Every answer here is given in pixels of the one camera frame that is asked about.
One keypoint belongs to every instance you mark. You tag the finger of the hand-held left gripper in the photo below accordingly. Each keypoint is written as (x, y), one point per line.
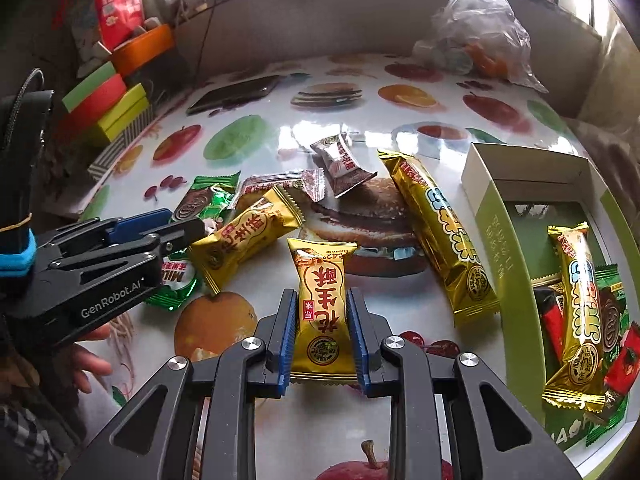
(175, 240)
(137, 225)

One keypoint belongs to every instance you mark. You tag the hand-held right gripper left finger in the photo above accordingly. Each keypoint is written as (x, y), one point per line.
(287, 345)

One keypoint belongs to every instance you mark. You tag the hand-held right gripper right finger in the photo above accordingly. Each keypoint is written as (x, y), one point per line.
(359, 345)

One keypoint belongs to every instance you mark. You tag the green wafer packet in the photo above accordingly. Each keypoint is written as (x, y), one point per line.
(611, 310)
(200, 200)

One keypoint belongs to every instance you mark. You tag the gold peanut crisp packet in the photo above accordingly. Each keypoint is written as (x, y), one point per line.
(322, 310)
(245, 240)

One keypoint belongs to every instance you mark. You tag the brown white nougat packet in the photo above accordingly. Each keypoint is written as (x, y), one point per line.
(285, 185)
(345, 165)

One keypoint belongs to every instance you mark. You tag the long gold snack bar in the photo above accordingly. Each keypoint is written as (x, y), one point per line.
(440, 240)
(580, 310)

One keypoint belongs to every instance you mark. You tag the white green cardboard box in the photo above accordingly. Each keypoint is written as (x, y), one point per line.
(492, 240)

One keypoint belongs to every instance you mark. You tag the black red plum candy packet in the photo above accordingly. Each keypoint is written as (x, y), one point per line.
(552, 327)

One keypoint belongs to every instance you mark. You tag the person's left forearm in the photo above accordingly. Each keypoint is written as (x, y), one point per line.
(25, 425)

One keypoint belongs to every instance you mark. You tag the person's left hand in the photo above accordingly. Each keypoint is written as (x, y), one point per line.
(87, 360)

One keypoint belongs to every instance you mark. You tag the yellow green box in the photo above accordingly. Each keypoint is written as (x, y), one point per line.
(125, 112)

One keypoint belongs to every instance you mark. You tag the red textured box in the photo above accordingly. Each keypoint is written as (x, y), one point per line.
(97, 105)

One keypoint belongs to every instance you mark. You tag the light green box lid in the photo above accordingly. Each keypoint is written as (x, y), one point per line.
(87, 87)

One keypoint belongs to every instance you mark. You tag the black smartphone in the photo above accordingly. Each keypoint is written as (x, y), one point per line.
(235, 92)

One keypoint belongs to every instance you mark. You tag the orange box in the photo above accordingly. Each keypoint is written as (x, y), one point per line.
(145, 50)

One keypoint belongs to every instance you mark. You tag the red paper bag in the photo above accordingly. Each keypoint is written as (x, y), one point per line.
(117, 5)

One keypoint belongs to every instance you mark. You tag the beige curtain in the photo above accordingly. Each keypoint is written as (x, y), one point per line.
(610, 125)

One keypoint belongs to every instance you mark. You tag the clear plastic bag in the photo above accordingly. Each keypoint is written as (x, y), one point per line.
(475, 15)

